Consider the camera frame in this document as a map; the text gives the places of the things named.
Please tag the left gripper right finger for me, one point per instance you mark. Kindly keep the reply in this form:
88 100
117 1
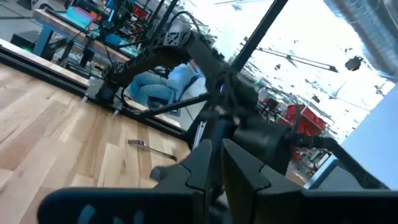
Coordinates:
245 186

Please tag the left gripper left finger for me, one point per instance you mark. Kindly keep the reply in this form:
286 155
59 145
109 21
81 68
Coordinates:
186 186

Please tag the red storage rack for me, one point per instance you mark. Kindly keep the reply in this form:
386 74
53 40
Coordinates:
308 121

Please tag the black overhead camera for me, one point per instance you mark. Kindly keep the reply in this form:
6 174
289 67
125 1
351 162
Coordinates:
354 63

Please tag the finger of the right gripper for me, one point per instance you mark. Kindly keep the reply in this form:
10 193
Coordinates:
161 172

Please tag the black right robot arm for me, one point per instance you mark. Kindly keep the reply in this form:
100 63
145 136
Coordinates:
205 59

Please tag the wooden workbench with blue legs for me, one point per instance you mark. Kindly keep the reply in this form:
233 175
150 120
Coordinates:
71 31

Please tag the black box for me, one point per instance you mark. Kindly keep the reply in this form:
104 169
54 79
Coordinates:
23 39

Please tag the person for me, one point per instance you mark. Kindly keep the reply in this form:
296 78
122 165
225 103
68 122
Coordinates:
149 88

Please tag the black fork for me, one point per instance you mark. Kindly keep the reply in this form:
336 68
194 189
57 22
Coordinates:
136 142

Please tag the black aluminium table frame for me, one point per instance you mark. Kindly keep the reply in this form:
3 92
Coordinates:
260 34

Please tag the silver bracket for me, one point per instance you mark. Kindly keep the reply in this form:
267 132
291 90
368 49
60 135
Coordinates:
200 133

